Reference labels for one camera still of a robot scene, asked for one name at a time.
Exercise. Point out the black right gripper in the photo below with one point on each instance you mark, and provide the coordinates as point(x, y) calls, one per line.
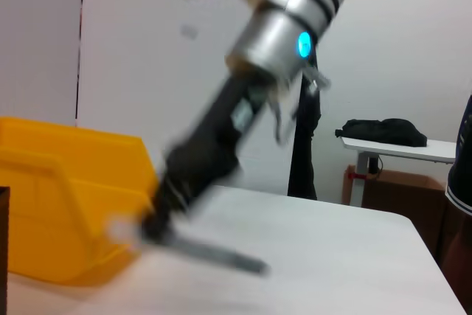
point(214, 145)

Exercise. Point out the black mesh pen holder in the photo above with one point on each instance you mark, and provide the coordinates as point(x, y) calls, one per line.
point(3, 248)

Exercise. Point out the grey pen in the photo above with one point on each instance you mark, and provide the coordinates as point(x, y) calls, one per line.
point(221, 256)

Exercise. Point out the black bag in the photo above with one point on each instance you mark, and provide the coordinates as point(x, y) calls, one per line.
point(387, 132)

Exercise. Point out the person in dark clothes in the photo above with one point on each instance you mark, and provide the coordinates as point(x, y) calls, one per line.
point(462, 175)

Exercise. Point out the white background desk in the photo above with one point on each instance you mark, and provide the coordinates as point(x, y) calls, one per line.
point(402, 151)

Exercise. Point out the yellow plastic bin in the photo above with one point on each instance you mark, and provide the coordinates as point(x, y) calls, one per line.
point(55, 200)

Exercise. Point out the brown cardboard box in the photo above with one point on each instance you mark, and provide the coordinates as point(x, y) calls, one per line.
point(402, 193)

